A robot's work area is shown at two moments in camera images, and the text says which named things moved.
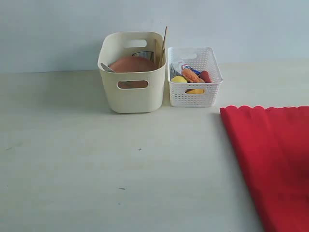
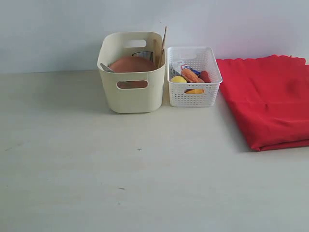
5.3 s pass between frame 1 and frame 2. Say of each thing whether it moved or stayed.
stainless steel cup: stayed
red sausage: stayed
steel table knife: stayed
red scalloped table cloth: moved
